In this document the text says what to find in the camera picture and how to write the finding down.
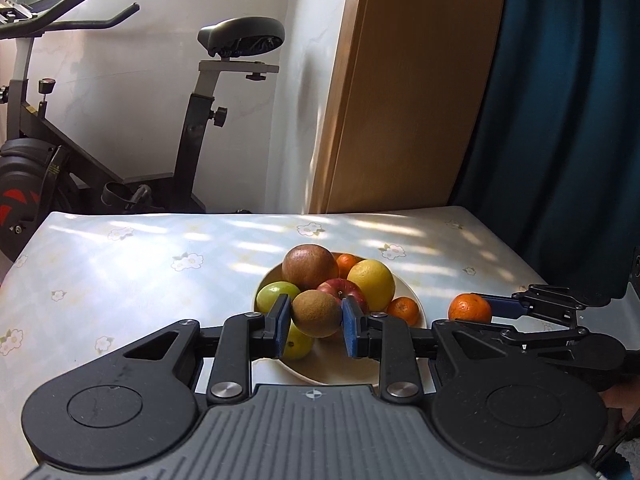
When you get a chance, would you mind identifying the green apple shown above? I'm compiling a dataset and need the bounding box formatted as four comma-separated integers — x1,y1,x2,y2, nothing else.
282,323,314,361
255,281,300,314

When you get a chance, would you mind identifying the yellow lemon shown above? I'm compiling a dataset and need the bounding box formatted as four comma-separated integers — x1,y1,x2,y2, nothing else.
347,259,396,312

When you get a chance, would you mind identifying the shiny red apple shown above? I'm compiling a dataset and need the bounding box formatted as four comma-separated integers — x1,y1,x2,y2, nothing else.
317,278,369,314

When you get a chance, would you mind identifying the brown kiwi fruit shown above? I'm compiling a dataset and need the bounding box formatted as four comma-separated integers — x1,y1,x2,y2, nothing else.
292,290,342,338

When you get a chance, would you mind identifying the small orange mandarin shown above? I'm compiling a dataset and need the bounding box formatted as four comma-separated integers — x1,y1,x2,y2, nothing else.
335,252,361,278

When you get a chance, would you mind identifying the dull brownish red apple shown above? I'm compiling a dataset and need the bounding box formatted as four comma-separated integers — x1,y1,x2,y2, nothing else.
281,244,338,290

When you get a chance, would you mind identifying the person right hand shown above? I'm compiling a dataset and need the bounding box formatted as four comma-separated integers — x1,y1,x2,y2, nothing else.
600,377,640,430

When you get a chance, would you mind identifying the dark teal curtain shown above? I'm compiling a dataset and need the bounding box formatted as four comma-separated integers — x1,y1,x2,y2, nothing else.
450,0,639,298

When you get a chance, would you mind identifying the floral plaid tablecloth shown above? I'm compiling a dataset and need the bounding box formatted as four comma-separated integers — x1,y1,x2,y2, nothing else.
1,207,538,479

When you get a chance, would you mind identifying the black exercise bike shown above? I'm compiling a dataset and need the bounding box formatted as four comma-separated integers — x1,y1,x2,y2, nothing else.
0,0,288,264

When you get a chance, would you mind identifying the wooden door panel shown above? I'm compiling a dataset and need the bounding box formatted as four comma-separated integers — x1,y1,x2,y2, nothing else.
306,0,503,214

